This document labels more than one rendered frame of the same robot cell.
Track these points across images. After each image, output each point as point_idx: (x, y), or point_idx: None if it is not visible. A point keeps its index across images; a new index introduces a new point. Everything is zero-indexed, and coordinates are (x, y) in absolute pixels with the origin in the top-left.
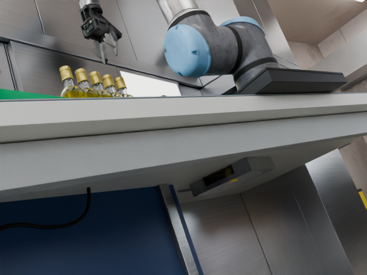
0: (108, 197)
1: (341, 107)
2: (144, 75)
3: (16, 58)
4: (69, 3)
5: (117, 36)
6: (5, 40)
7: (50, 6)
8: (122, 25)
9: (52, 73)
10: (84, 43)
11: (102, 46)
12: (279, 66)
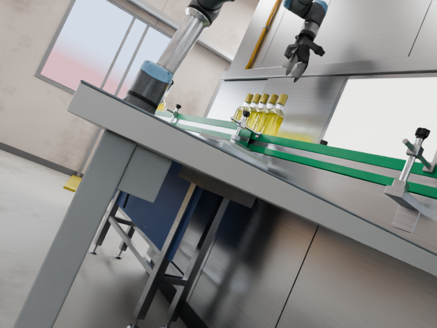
0: (179, 166)
1: (97, 126)
2: (387, 77)
3: (263, 89)
4: (349, 21)
5: (315, 51)
6: (270, 77)
7: (326, 34)
8: (420, 11)
9: (278, 95)
10: (337, 59)
11: (298, 66)
12: (125, 95)
